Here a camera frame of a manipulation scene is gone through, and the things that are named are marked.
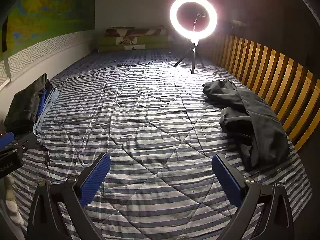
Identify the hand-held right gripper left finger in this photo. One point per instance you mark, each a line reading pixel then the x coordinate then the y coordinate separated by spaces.
pixel 96 177

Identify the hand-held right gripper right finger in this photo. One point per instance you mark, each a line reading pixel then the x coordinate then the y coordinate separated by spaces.
pixel 226 177

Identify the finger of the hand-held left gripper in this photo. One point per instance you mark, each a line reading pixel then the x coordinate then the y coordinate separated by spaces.
pixel 27 141
pixel 6 140

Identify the black pants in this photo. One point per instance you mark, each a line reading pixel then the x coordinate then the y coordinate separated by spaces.
pixel 260 130

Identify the person's left hand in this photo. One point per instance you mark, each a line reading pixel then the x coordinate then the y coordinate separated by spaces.
pixel 11 200

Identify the bright blue folded garment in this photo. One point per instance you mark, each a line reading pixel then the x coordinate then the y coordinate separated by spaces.
pixel 42 98

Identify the light blue folded garment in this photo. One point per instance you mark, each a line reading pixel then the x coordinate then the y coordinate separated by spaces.
pixel 52 97

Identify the striped quilted blanket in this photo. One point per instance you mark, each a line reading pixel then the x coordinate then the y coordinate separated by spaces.
pixel 150 117

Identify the folded green patterned blanket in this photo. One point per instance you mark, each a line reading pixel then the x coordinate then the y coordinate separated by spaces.
pixel 120 38

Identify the wooden slatted bed rail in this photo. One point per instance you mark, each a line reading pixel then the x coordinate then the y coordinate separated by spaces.
pixel 275 75

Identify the green map wall poster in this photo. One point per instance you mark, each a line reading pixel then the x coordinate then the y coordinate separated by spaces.
pixel 37 17

